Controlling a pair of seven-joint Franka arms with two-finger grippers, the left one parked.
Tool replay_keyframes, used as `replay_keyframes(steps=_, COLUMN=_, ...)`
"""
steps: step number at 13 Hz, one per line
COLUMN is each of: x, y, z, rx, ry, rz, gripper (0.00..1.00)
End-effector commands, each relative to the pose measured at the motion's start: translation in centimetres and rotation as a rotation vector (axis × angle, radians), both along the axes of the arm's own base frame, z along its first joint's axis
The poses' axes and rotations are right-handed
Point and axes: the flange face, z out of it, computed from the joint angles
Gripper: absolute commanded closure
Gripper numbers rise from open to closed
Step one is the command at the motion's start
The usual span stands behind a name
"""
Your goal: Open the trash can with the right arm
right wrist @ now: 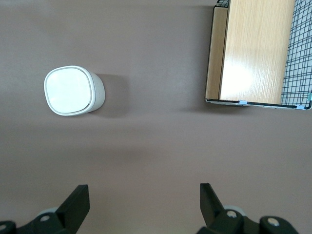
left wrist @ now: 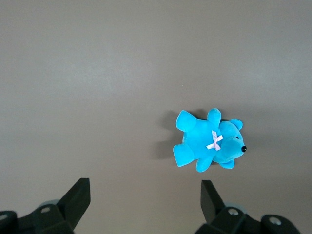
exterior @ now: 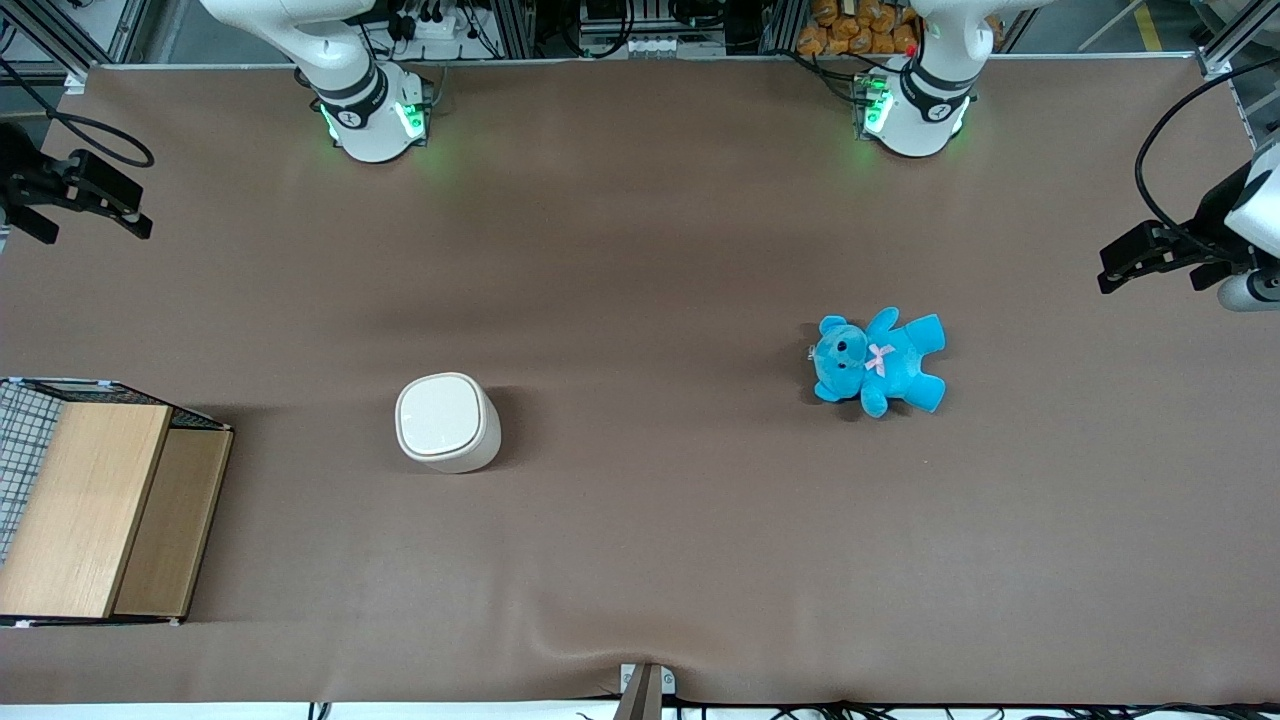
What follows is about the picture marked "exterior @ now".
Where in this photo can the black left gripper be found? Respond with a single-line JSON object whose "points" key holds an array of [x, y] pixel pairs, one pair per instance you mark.
{"points": [[1208, 222]]}

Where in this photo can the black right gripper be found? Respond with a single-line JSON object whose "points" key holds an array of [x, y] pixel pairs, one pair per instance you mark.
{"points": [[20, 172]]}

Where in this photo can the white lidded trash can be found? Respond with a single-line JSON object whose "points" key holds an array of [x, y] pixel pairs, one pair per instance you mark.
{"points": [[445, 420]]}

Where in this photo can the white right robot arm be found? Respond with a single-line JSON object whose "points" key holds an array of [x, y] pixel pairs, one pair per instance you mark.
{"points": [[350, 70]]}

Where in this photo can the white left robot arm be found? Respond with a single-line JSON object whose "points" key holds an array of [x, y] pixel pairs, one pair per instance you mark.
{"points": [[925, 100]]}

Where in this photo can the wooden shelf rack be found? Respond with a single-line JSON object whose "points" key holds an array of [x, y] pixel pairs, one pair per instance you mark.
{"points": [[20, 440]]}

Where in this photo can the light wooden shelf box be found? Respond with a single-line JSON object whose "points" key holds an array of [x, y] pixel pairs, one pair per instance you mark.
{"points": [[90, 510]]}

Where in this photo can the blue teddy bear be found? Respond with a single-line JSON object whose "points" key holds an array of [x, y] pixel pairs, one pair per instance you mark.
{"points": [[880, 360]]}

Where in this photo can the pile of orange bread rolls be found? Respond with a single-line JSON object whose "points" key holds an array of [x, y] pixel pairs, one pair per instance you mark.
{"points": [[860, 30]]}

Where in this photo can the white power strip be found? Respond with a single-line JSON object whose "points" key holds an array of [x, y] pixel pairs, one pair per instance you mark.
{"points": [[435, 25]]}

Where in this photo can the brown table mat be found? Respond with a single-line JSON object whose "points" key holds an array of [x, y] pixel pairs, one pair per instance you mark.
{"points": [[650, 520]]}

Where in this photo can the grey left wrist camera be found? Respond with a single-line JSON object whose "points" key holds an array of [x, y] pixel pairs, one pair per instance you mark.
{"points": [[1245, 292]]}

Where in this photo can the aluminium frame post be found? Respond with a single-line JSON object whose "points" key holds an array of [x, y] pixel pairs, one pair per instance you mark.
{"points": [[1235, 35], [60, 40]]}

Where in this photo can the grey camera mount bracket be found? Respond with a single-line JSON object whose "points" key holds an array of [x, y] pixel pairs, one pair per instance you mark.
{"points": [[643, 690]]}

